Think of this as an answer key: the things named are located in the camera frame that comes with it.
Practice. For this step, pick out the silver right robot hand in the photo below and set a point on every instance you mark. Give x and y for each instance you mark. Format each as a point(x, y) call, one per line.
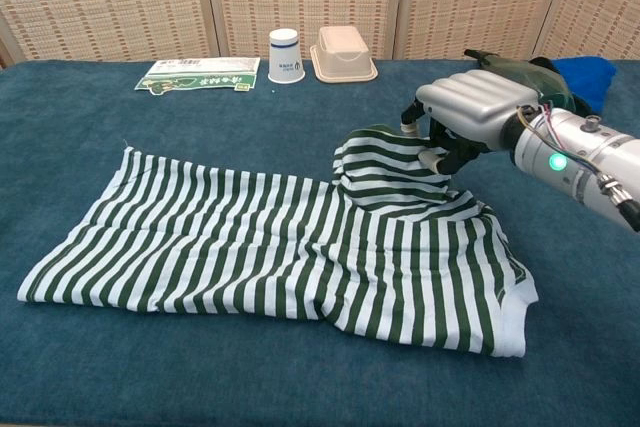
point(475, 107)

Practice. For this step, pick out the green striped T-shirt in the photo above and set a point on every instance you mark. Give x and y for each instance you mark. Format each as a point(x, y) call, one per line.
point(225, 237)

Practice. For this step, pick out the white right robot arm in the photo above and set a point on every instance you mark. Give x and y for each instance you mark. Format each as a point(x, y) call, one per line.
point(590, 157)

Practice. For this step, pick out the blue cloth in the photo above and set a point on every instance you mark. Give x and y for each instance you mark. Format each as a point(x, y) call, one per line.
point(585, 77)

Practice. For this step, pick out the beige takeaway food box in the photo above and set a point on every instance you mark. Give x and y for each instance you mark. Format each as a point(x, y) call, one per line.
point(344, 59)

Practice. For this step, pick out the white paper cup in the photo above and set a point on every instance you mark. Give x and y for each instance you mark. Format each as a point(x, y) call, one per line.
point(286, 59)

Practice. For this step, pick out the green white flattened carton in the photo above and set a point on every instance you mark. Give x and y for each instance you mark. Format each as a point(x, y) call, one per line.
point(200, 74)

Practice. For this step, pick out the blue table mat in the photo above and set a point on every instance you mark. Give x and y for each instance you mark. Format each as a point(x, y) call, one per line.
point(150, 372)

